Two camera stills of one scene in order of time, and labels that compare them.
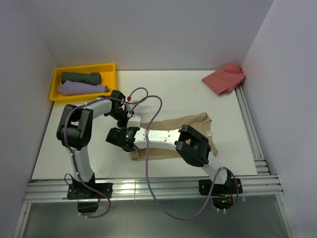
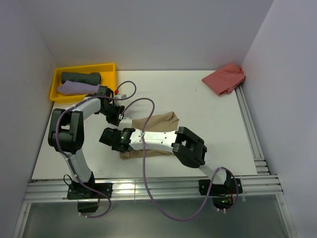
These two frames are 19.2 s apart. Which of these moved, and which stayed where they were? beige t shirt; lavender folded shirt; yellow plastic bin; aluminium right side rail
Moved: beige t shirt
Stayed: lavender folded shirt; aluminium right side rail; yellow plastic bin
